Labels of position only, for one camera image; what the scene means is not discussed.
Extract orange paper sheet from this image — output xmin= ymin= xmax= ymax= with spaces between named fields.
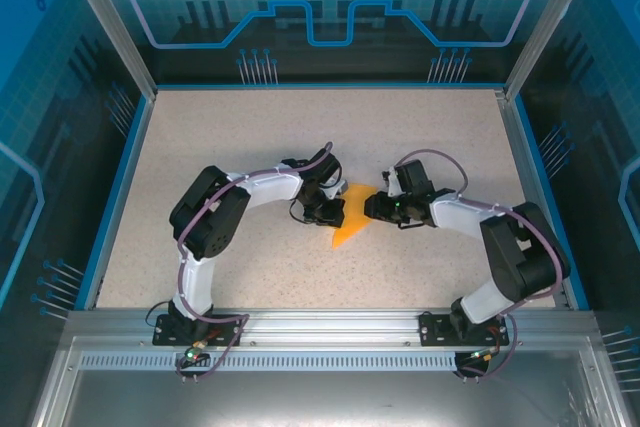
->
xmin=330 ymin=182 xmax=379 ymax=251

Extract sheet metal tray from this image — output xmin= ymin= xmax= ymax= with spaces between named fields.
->
xmin=29 ymin=336 xmax=624 ymax=427

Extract blue printed grid panel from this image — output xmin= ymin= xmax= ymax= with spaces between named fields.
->
xmin=517 ymin=0 xmax=640 ymax=427
xmin=0 ymin=0 xmax=149 ymax=427

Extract blue table edge trim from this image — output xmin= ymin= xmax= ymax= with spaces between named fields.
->
xmin=82 ymin=81 xmax=591 ymax=311

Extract aluminium mounting rail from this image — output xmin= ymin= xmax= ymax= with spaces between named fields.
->
xmin=64 ymin=309 xmax=599 ymax=351

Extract aluminium table side rail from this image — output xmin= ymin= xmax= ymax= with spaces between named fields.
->
xmin=492 ymin=88 xmax=574 ymax=309

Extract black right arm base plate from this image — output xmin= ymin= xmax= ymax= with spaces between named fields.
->
xmin=418 ymin=311 xmax=511 ymax=347

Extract slotted aluminium cable duct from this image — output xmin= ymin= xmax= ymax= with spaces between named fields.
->
xmin=78 ymin=352 xmax=474 ymax=373

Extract cable connector with green light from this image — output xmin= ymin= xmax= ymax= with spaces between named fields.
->
xmin=183 ymin=340 xmax=209 ymax=364
xmin=467 ymin=346 xmax=502 ymax=364

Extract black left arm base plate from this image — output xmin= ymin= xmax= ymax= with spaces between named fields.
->
xmin=152 ymin=313 xmax=245 ymax=348

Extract aluminium frame post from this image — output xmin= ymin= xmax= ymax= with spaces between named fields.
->
xmin=53 ymin=0 xmax=160 ymax=102
xmin=503 ymin=0 xmax=605 ymax=102

